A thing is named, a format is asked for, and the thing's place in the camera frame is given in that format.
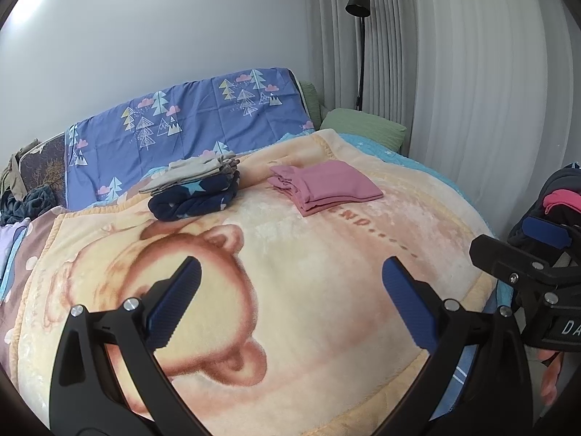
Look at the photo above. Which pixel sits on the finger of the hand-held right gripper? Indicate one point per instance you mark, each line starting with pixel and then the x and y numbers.
pixel 504 259
pixel 547 232

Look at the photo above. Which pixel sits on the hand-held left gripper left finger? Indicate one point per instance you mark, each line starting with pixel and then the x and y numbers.
pixel 181 295

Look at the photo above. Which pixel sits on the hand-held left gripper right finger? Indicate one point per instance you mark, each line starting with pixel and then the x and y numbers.
pixel 406 299

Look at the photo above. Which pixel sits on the pink pants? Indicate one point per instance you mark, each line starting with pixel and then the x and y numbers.
pixel 338 181

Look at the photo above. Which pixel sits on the pile of dark clothes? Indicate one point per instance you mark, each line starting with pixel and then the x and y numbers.
pixel 560 200

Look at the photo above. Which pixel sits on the navy star fleece garment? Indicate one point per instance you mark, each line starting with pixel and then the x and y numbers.
pixel 195 197

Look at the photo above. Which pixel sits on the bear-print fleece blanket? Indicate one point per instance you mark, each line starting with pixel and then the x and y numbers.
pixel 317 254

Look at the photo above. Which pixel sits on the light blue bedsheet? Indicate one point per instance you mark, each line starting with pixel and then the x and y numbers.
pixel 422 168

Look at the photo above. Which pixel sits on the grey folded garment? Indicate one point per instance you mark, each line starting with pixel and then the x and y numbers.
pixel 190 172

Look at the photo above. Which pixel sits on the small pink garment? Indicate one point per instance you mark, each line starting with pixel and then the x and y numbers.
pixel 281 181

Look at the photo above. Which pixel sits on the lilac printed cloth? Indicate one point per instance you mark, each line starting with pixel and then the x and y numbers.
pixel 11 254

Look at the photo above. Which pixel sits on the green pillow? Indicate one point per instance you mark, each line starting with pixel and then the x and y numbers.
pixel 363 127

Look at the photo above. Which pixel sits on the dark teal cloth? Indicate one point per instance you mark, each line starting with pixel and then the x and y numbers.
pixel 27 206

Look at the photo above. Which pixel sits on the blue tree-print quilt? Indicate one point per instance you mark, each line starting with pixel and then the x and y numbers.
pixel 199 118

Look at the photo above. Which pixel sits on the grey curtain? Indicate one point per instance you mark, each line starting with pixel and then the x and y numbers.
pixel 454 77

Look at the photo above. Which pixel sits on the dark patterned pillow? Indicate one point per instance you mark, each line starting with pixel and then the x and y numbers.
pixel 45 163

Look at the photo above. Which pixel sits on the olive cloth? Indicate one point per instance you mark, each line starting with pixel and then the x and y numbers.
pixel 13 172

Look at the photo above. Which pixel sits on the black floor lamp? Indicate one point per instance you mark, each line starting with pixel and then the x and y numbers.
pixel 361 45

